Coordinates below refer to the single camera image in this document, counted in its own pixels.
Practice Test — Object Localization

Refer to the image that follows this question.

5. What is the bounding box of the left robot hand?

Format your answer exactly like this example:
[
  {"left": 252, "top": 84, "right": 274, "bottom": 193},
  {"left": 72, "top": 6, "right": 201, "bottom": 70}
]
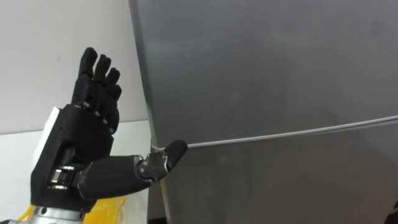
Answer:
[{"left": 30, "top": 47, "right": 188, "bottom": 214}]

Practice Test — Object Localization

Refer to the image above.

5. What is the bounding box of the yellow mesh bag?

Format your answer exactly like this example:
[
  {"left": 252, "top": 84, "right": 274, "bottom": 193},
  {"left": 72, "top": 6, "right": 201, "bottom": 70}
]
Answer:
[{"left": 17, "top": 195, "right": 127, "bottom": 224}]

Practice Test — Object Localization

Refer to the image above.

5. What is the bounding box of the grey fridge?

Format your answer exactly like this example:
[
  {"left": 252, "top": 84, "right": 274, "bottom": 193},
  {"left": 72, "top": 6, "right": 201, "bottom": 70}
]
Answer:
[{"left": 128, "top": 0, "right": 398, "bottom": 224}]

